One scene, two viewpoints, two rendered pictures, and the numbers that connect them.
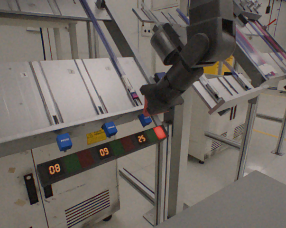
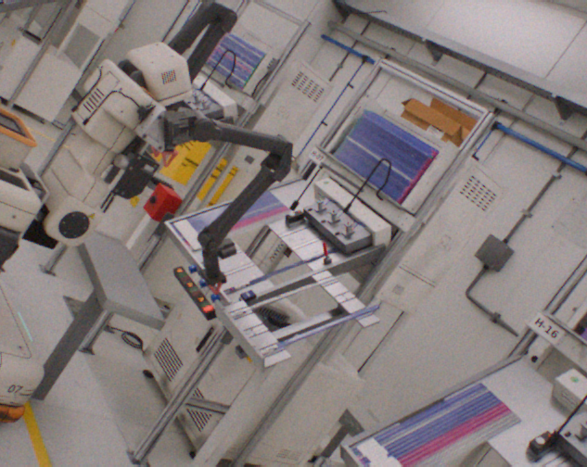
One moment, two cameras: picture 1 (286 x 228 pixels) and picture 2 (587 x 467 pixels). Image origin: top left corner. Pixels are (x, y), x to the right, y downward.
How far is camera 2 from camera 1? 2.78 m
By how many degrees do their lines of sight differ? 84
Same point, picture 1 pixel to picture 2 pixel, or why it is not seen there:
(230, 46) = (203, 240)
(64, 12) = (298, 250)
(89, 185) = (213, 387)
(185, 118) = (258, 375)
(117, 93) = (232, 283)
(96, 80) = (239, 272)
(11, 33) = (496, 347)
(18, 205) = (195, 341)
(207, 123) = not seen: outside the picture
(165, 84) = not seen: hidden behind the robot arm
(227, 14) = (211, 229)
